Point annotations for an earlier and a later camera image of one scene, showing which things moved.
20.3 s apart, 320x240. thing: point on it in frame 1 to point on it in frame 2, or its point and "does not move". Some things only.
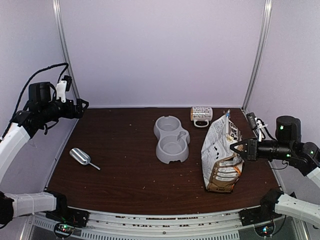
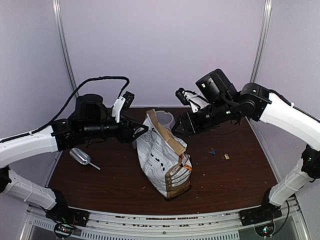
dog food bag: [223, 165] to [163, 157]
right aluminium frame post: [262, 49] does not move
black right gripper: [251, 154] to [191, 127]
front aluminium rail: [224, 225] does not move
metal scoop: [81, 157] does not move
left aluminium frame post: [60, 20] does not move
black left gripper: [78, 113] to [128, 136]
